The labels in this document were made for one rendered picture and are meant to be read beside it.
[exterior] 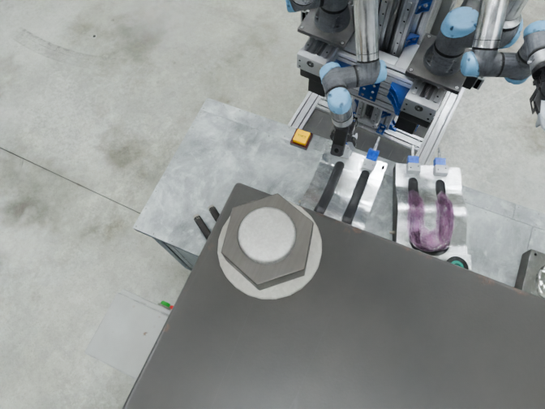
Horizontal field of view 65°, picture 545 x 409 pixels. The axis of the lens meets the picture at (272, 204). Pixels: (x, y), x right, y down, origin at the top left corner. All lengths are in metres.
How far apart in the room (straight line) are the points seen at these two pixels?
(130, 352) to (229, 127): 1.20
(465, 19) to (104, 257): 2.24
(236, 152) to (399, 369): 1.55
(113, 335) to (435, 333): 0.77
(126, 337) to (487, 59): 1.28
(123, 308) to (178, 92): 2.29
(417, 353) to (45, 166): 2.95
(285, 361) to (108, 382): 2.25
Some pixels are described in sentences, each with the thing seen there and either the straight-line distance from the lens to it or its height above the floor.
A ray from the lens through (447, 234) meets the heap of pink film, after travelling 1.74.
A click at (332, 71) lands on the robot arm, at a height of 1.28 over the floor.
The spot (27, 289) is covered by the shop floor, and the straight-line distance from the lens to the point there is 2.97.
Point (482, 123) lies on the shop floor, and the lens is 3.14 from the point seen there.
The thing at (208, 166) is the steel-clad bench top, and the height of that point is 0.80.
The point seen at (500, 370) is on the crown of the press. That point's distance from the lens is 0.49.
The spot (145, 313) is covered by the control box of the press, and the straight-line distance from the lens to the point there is 1.05.
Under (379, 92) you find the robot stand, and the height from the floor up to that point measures 0.80.
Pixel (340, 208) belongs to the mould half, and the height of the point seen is 0.91.
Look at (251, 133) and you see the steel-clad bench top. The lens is 1.94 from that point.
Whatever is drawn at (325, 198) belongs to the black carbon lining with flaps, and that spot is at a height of 0.89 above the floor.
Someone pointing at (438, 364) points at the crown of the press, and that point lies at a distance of 0.47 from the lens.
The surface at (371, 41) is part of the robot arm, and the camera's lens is 1.51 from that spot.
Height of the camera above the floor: 2.46
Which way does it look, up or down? 68 degrees down
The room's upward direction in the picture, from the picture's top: 8 degrees counter-clockwise
